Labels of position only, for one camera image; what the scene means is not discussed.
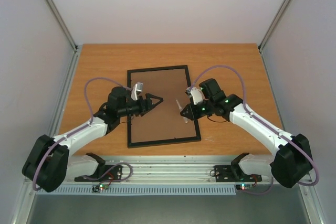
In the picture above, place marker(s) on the small circuit board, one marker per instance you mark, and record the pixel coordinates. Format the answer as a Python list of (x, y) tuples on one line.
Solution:
[(99, 188), (245, 186)]

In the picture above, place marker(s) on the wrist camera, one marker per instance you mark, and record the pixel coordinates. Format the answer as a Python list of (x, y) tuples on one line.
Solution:
[(136, 90), (195, 95)]

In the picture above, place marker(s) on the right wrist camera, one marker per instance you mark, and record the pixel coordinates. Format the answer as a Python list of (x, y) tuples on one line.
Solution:
[(195, 95)]

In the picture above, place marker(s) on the aluminium post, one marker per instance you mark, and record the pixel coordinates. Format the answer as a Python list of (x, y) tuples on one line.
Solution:
[(279, 14), (54, 10)]

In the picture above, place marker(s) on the right aluminium post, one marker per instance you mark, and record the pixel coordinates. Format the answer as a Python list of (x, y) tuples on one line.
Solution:
[(279, 14)]

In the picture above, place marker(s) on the aluminium front rail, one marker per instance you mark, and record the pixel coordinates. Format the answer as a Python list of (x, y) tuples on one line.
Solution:
[(172, 167)]

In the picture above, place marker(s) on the black picture frame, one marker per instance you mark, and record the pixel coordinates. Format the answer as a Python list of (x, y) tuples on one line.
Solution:
[(163, 125)]

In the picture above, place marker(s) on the left aluminium post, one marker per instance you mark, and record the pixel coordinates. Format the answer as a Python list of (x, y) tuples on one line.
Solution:
[(54, 10)]

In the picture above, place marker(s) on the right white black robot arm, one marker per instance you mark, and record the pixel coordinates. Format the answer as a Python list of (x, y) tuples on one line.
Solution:
[(291, 154)]

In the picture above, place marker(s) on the grey slotted cable duct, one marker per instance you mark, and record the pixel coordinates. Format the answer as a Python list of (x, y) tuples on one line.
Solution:
[(148, 190)]

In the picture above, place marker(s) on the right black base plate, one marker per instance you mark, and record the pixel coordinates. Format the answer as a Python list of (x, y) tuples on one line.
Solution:
[(229, 173)]

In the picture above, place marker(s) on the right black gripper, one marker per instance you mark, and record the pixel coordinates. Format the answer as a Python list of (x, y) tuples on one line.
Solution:
[(193, 111)]

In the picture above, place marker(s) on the right small circuit board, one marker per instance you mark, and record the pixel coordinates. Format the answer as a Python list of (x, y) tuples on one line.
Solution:
[(245, 186)]

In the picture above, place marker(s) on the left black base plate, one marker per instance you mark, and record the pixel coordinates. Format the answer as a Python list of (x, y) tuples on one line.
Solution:
[(110, 173)]

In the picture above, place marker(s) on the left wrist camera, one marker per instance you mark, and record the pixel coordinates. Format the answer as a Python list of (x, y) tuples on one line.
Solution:
[(136, 90)]

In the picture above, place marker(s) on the left small circuit board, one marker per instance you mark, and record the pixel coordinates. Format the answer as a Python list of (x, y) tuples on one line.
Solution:
[(99, 188)]

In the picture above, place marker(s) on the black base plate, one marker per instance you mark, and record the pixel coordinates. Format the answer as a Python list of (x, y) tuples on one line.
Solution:
[(110, 173), (229, 173)]

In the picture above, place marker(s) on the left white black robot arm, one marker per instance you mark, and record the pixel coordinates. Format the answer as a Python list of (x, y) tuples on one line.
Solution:
[(49, 161)]

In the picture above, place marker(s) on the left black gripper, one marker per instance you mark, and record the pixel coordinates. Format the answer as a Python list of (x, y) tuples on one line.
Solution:
[(143, 108)]

